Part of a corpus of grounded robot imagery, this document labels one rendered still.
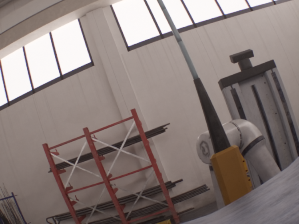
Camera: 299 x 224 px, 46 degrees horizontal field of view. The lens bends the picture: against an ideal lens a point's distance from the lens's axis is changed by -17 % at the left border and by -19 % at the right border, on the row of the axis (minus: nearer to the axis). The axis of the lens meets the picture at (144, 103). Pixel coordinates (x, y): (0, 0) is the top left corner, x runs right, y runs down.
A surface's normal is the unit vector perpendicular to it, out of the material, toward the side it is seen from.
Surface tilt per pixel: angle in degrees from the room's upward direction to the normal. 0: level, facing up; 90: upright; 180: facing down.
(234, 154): 90
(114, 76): 90
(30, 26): 90
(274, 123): 90
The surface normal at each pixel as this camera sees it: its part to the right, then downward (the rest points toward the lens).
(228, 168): -0.07, -0.14
